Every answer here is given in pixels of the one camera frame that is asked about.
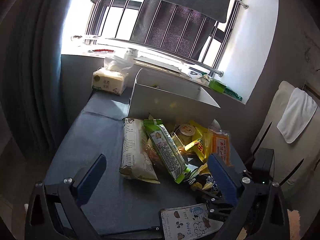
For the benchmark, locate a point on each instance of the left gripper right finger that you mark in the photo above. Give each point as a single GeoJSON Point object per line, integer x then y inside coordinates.
{"type": "Point", "coordinates": [242, 194]}

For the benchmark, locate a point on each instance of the green wipes pack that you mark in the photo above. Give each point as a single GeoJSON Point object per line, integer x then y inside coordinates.
{"type": "Point", "coordinates": [232, 93]}

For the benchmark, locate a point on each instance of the black yellow chip bag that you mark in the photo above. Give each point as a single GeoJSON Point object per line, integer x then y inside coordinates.
{"type": "Point", "coordinates": [202, 179]}

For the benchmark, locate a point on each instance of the smartphone with cartoon case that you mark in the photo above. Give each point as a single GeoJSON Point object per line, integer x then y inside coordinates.
{"type": "Point", "coordinates": [188, 222]}

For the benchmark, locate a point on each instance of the green seaweed snack pack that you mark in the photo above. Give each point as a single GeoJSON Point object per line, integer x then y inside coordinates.
{"type": "Point", "coordinates": [166, 149]}

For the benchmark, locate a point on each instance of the tissue paper pack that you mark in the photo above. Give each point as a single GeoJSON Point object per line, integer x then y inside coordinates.
{"type": "Point", "coordinates": [113, 76]}

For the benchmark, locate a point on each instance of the jelly cup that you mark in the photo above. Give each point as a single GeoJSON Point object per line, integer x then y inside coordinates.
{"type": "Point", "coordinates": [185, 133]}

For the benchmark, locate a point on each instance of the grey cardboard sheet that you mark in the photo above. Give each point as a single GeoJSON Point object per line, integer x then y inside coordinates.
{"type": "Point", "coordinates": [157, 64]}

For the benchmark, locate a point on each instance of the white cardboard storage box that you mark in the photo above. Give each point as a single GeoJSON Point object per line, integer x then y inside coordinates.
{"type": "Point", "coordinates": [171, 98]}

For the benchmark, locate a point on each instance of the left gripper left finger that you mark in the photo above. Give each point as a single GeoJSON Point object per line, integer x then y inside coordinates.
{"type": "Point", "coordinates": [76, 192]}

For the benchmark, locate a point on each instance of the yellow green small pack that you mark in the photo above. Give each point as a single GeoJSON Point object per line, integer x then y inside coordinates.
{"type": "Point", "coordinates": [201, 142]}

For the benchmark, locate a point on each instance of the white long snack pack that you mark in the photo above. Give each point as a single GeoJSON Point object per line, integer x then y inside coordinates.
{"type": "Point", "coordinates": [135, 162]}

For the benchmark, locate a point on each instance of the orange cheese snack pack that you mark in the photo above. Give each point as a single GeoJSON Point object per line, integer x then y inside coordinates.
{"type": "Point", "coordinates": [220, 144]}

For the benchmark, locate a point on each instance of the green round tin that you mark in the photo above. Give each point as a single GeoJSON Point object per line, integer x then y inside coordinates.
{"type": "Point", "coordinates": [217, 86]}

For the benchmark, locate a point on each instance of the white towel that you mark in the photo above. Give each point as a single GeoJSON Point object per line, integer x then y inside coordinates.
{"type": "Point", "coordinates": [298, 113]}

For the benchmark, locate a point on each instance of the dark hanging towel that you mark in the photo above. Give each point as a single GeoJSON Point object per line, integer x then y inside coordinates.
{"type": "Point", "coordinates": [177, 29]}

